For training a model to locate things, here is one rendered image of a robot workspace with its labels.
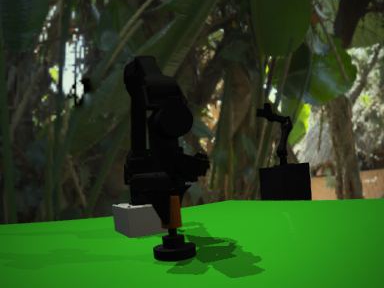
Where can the orange knob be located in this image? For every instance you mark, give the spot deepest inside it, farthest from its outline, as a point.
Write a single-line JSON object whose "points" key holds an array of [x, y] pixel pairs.
{"points": [[175, 214]]}

